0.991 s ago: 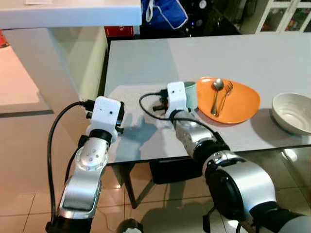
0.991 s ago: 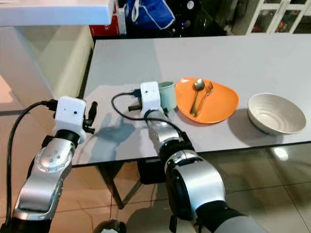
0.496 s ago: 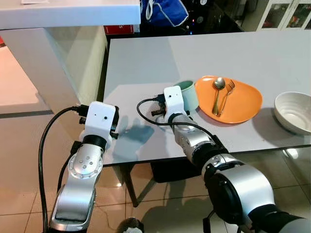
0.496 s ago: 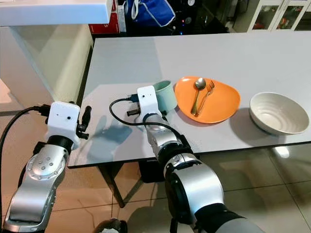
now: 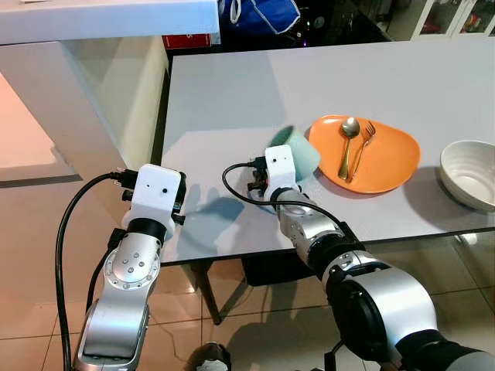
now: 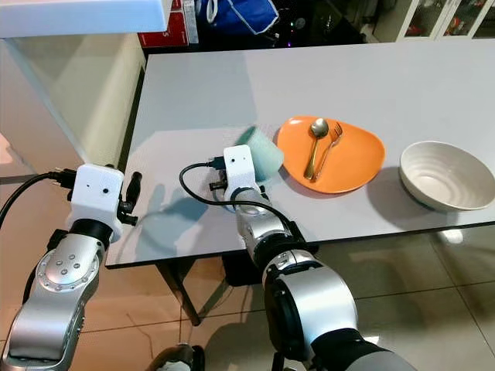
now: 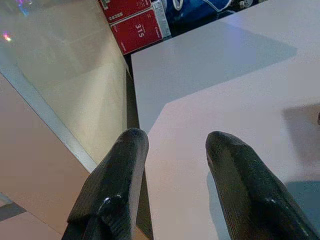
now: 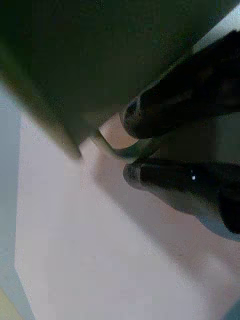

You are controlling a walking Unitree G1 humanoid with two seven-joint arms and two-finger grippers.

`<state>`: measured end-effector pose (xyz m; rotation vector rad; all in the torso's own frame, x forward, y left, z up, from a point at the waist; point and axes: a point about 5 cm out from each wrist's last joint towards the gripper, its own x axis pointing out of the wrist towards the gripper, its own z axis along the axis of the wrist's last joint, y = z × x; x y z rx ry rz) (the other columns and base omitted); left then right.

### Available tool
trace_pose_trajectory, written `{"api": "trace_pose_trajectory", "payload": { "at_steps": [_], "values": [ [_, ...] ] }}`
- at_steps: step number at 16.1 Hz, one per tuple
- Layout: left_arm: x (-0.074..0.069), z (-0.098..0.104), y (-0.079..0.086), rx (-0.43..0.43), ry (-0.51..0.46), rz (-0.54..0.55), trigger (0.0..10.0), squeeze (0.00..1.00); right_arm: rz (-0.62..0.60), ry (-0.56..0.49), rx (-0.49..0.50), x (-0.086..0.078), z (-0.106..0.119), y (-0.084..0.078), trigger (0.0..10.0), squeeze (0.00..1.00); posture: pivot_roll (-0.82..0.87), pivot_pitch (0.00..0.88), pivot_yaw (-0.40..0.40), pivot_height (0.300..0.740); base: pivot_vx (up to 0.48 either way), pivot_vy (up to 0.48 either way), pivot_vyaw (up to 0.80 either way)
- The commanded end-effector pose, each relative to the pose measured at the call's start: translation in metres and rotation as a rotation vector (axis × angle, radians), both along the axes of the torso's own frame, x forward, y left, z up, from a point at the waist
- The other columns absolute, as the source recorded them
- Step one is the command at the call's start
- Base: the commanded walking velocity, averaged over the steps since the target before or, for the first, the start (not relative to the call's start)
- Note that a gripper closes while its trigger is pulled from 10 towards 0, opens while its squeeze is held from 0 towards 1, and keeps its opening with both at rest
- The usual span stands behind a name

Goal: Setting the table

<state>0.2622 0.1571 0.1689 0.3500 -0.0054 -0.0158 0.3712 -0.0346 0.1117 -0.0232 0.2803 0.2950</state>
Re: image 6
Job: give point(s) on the blue bag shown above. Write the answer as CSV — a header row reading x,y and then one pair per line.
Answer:
x,y
238,14

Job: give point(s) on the orange plate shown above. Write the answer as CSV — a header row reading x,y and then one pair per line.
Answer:
x,y
356,154

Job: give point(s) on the red box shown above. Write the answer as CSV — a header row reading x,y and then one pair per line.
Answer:
x,y
162,39

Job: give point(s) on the white ribbed bowl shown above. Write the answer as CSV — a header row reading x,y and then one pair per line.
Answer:
x,y
445,174

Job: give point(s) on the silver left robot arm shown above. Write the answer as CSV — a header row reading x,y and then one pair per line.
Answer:
x,y
66,278

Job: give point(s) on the black box under table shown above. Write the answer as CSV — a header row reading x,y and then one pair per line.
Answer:
x,y
240,267

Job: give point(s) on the gold spoon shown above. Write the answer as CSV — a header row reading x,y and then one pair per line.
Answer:
x,y
318,128

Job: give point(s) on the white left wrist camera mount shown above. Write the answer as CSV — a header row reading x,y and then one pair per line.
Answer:
x,y
97,193

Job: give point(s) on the pale green mug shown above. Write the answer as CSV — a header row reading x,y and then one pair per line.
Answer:
x,y
267,154

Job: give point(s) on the gold fork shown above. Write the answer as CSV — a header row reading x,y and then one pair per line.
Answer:
x,y
329,145

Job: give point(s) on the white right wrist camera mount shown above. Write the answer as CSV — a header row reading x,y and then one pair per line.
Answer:
x,y
240,166

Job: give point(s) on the grey dining table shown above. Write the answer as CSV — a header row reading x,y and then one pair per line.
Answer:
x,y
356,77

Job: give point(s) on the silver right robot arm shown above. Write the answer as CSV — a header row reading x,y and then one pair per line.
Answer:
x,y
317,301

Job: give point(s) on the glass door display cabinet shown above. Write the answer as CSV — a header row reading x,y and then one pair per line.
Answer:
x,y
441,15

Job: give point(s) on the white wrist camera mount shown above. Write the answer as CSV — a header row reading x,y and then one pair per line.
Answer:
x,y
240,166
97,193

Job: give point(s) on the white kitchen counter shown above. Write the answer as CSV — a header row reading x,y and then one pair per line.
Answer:
x,y
69,77

